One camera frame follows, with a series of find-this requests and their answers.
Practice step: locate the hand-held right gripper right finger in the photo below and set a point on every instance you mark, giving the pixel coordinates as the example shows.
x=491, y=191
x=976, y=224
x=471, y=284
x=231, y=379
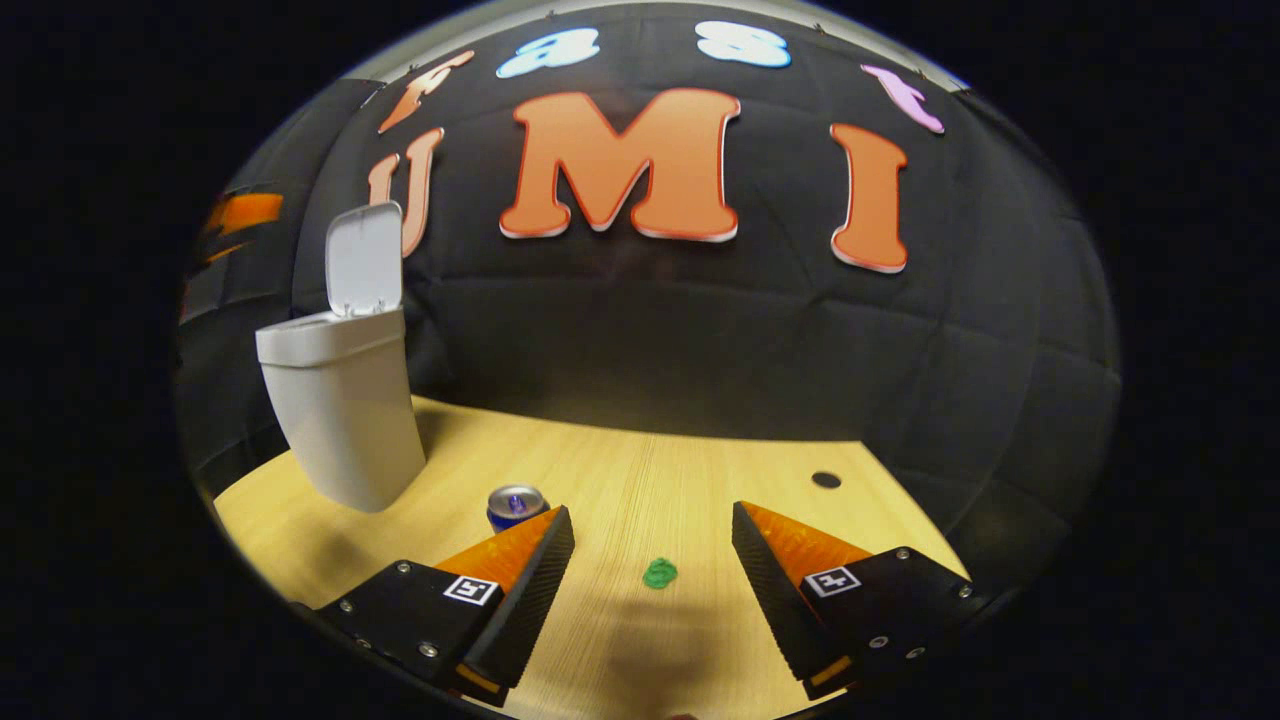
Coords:
x=775, y=610

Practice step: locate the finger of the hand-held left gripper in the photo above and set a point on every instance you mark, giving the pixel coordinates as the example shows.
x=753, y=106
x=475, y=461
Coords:
x=222, y=254
x=250, y=212

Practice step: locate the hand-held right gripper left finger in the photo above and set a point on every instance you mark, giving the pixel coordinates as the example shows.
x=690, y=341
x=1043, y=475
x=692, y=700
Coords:
x=535, y=600

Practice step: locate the blue pop can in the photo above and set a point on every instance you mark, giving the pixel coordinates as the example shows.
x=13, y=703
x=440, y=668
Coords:
x=515, y=505

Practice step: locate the green paper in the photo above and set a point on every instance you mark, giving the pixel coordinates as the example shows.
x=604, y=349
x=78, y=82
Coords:
x=660, y=574

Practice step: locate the white desktop garbage bin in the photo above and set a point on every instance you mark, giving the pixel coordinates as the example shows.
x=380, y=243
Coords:
x=340, y=400

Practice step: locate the wooden desktop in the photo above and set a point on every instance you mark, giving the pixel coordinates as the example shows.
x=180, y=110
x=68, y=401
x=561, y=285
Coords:
x=650, y=480

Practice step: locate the black backdrop cloth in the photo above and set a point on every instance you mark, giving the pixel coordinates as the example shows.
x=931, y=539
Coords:
x=650, y=330

